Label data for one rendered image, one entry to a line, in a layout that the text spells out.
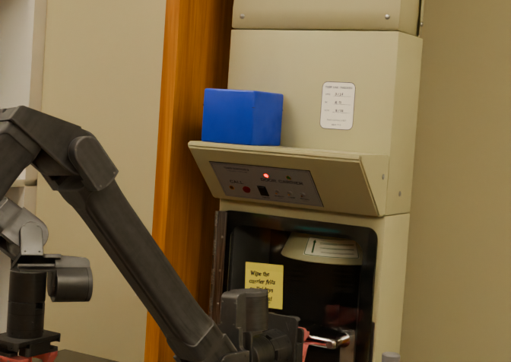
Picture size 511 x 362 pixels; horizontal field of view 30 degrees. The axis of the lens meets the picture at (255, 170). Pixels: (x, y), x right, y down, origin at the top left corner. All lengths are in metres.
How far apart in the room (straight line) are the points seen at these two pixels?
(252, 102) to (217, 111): 0.07
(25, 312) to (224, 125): 0.44
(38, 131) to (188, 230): 0.62
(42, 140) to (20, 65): 1.44
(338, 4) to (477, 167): 0.52
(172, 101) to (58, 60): 0.91
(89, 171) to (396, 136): 0.59
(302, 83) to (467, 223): 0.53
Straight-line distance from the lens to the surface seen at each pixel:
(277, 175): 1.56
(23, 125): 1.16
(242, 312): 1.40
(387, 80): 1.57
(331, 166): 1.49
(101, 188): 1.20
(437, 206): 1.99
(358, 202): 1.53
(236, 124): 1.57
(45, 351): 1.56
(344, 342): 1.60
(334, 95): 1.61
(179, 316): 1.32
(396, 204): 1.61
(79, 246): 2.49
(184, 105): 1.69
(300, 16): 1.65
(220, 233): 1.70
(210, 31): 1.75
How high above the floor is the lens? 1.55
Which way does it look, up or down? 3 degrees down
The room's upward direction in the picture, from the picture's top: 4 degrees clockwise
